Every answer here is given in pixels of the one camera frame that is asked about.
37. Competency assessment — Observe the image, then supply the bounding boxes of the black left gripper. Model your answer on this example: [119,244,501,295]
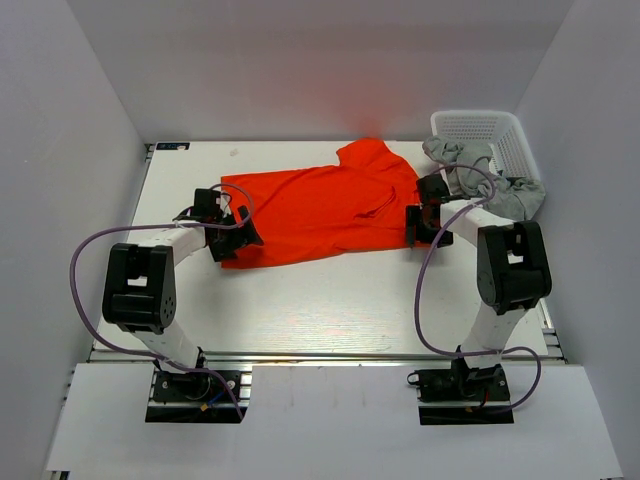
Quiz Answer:
[209,205,262,262]

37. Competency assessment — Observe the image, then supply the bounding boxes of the orange t-shirt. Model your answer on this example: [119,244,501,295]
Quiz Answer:
[222,139,418,269]

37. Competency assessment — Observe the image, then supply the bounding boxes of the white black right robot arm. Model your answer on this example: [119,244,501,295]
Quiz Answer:
[405,201,552,399]

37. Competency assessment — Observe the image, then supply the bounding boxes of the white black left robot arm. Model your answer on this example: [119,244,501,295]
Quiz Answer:
[102,206,263,399]

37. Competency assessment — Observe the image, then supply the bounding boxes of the grey t-shirt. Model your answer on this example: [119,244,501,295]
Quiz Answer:
[422,135,546,221]

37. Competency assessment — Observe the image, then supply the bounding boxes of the white plastic laundry basket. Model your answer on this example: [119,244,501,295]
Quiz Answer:
[430,110,541,181]

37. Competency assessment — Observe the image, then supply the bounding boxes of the dark label sticker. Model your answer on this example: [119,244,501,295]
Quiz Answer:
[155,142,190,151]

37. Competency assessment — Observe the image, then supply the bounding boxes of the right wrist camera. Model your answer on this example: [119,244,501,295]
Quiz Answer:
[416,173,450,205]

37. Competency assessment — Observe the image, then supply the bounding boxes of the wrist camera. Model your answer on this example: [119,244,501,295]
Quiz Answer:
[190,188,224,223]
[416,173,450,205]

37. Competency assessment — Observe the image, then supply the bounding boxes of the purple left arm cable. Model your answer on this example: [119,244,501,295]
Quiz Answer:
[69,183,256,422]

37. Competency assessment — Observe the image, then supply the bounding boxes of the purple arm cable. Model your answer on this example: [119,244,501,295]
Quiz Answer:
[413,163,543,414]
[69,183,256,422]

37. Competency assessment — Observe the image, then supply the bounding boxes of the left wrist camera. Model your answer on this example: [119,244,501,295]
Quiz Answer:
[190,188,224,223]

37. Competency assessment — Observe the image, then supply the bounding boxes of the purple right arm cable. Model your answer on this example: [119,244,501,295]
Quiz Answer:
[413,163,543,414]

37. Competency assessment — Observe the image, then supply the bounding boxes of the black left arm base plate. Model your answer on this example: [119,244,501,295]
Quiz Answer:
[145,370,250,425]

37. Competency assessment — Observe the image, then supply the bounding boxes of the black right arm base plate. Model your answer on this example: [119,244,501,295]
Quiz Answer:
[406,369,514,426]

